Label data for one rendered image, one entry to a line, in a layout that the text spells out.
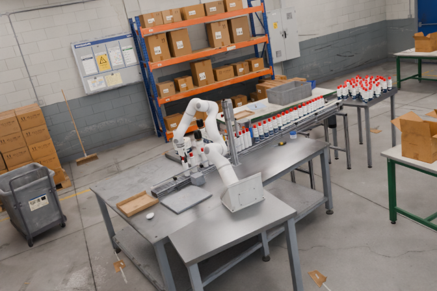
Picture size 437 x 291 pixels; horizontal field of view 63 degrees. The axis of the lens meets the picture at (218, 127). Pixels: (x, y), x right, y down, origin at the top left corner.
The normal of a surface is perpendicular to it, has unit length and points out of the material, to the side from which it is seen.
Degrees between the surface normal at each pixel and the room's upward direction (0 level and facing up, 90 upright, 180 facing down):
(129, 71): 90
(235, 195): 90
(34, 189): 93
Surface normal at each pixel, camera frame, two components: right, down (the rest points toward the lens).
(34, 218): 0.70, 0.15
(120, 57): 0.50, 0.18
